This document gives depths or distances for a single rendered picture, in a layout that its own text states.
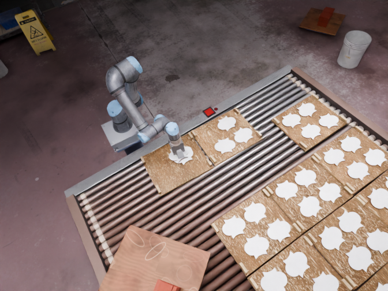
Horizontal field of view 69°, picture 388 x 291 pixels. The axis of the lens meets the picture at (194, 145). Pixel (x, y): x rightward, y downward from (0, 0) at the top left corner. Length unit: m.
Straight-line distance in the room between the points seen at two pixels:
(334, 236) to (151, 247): 1.04
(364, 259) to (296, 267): 0.36
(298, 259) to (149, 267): 0.81
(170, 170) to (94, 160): 1.58
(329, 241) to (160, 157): 1.18
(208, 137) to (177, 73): 2.05
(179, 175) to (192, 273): 0.65
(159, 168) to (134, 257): 0.62
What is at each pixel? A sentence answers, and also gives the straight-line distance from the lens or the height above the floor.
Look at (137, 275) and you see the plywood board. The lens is 1.67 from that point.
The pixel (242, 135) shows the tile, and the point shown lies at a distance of 2.07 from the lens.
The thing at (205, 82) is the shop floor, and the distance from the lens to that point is 3.81.
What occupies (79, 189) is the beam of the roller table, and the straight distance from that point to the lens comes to 2.13.
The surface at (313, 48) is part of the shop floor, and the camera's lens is 4.42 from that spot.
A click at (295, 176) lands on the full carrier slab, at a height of 0.95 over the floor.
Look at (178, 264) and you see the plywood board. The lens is 1.63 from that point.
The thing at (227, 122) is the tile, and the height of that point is 0.94.
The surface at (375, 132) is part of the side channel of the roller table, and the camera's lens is 2.32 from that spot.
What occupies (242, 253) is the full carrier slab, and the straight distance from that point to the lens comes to 1.74.
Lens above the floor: 2.63
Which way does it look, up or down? 56 degrees down
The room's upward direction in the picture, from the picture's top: 10 degrees counter-clockwise
